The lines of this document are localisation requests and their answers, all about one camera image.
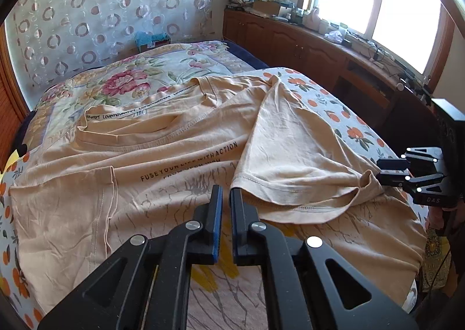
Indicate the floral bed quilt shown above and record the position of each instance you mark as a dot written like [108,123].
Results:
[123,83]

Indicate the cardboard box on cabinet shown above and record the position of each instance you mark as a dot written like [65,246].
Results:
[266,7]

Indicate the pink bottle on sill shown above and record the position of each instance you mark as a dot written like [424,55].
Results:
[311,20]

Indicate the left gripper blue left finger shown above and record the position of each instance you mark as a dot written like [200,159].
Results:
[145,283]

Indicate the yellow plush toy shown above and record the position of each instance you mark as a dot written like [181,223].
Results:
[13,169]

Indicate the brown louvered wardrobe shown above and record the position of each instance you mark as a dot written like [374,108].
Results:
[13,109]

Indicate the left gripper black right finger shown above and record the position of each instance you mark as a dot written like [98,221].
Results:
[307,284]

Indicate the circle pattern sheer curtain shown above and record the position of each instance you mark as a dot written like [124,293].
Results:
[50,40]

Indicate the navy blue bed sheet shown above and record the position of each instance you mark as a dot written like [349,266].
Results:
[245,56]

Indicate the crumpled lilac plastic bag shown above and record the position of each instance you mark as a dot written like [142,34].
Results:
[335,36]

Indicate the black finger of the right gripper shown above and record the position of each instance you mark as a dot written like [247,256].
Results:
[393,179]

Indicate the yellow patterned cloth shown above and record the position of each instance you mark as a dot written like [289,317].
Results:
[437,261]

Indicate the wooden low cabinet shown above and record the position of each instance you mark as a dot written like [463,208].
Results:
[377,95]

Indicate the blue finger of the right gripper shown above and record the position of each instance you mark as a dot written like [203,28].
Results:
[398,164]

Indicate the beige printed t-shirt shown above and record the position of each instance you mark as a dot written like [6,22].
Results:
[203,169]

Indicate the blue box at headboard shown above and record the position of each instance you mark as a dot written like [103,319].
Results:
[145,41]

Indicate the window with wooden frame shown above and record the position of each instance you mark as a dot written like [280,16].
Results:
[413,34]

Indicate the orange print white blanket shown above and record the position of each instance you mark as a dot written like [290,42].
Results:
[345,115]

